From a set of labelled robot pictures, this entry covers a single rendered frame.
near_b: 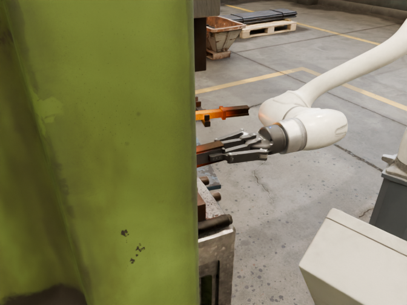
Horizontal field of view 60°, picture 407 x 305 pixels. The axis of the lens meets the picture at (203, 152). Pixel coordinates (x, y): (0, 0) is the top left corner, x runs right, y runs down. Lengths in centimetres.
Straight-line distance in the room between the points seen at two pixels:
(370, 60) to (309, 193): 148
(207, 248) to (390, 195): 111
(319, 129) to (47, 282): 73
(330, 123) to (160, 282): 71
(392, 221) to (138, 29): 166
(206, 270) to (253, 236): 123
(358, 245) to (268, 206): 189
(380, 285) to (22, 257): 34
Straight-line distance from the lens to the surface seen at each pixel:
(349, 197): 251
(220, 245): 80
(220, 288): 92
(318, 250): 41
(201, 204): 75
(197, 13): 52
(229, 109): 125
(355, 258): 41
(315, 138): 94
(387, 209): 178
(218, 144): 83
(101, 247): 30
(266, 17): 672
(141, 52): 23
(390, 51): 112
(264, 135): 90
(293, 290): 187
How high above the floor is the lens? 146
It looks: 32 degrees down
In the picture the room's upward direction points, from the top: straight up
